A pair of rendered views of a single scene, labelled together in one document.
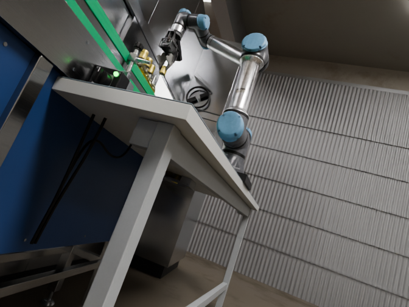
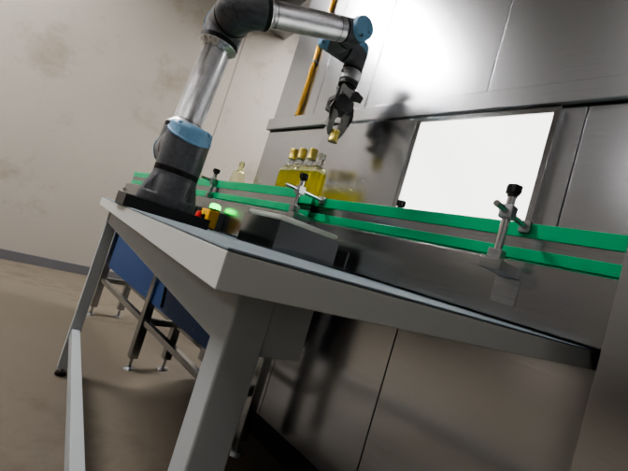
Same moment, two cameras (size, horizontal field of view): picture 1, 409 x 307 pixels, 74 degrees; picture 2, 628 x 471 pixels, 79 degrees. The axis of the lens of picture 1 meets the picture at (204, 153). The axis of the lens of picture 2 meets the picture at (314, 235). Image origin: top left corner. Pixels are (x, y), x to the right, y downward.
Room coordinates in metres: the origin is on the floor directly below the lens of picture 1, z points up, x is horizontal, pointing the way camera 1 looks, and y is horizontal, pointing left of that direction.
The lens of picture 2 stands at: (2.19, -0.70, 0.76)
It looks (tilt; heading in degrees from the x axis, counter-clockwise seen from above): 3 degrees up; 127
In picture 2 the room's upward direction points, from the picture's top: 17 degrees clockwise
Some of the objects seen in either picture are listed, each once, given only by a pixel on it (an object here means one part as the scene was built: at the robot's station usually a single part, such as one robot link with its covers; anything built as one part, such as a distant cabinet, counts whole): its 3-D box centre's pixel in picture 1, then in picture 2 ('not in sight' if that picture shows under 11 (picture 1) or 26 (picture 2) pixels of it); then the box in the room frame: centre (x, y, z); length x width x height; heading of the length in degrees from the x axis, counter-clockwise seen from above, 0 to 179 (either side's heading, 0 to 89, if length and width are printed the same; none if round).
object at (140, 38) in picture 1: (148, 92); (402, 166); (1.59, 0.46, 1.15); 0.90 x 0.03 x 0.34; 169
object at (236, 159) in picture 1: (230, 163); (171, 188); (1.26, -0.13, 0.83); 0.15 x 0.15 x 0.10
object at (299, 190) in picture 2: not in sight; (304, 194); (1.41, 0.23, 0.95); 0.17 x 0.03 x 0.12; 79
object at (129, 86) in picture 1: (109, 89); not in sight; (0.70, 0.30, 0.79); 0.08 x 0.08 x 0.08; 79
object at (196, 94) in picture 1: (198, 97); not in sight; (2.24, 0.22, 1.49); 0.21 x 0.05 x 0.21; 79
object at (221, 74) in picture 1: (214, 98); not in sight; (2.59, 0.09, 1.69); 0.70 x 0.37 x 0.89; 169
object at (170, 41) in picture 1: (171, 43); (342, 98); (1.33, 0.37, 1.36); 0.09 x 0.08 x 0.12; 154
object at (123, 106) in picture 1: (111, 148); (345, 276); (1.49, 0.49, 0.73); 1.58 x 1.52 x 0.04; 159
